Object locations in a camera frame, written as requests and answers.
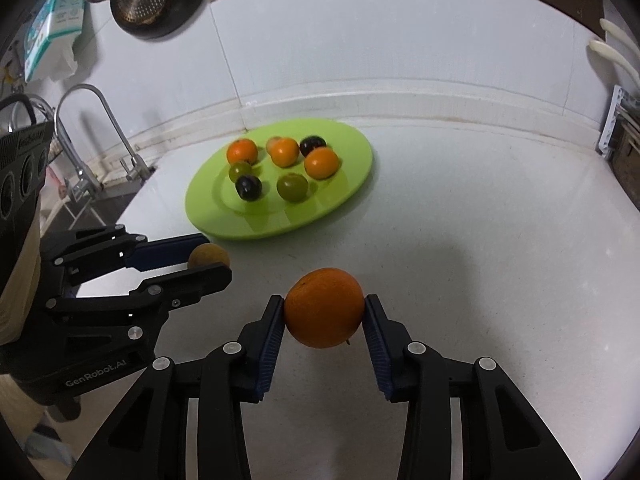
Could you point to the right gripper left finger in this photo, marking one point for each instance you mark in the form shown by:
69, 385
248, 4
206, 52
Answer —
145, 435

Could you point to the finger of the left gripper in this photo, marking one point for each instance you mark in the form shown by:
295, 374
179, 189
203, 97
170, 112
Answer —
147, 256
179, 289

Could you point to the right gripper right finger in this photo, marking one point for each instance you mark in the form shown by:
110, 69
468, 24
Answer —
503, 437

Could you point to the brown round fruit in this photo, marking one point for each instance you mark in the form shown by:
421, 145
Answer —
207, 254

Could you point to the dark purple fruit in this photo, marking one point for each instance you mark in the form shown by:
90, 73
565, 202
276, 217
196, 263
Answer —
248, 187
310, 143

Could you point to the green lime fruit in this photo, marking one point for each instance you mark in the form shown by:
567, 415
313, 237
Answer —
239, 169

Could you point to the orange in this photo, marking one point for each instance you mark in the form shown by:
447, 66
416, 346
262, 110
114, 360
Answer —
321, 163
242, 150
284, 152
324, 308

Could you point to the green tomato with stem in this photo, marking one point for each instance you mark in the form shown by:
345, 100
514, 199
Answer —
292, 188

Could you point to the small brown fruit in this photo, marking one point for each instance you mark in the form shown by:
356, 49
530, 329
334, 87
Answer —
271, 143

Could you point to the steel sink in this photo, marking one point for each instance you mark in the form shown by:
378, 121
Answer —
89, 212

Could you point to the chrome pull-down faucet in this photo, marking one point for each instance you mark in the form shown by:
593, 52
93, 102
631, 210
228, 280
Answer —
77, 179

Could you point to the teal tissue pack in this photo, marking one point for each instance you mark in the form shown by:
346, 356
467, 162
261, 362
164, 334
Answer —
49, 41

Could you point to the white spoon handle upper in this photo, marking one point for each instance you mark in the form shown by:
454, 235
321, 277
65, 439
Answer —
619, 34

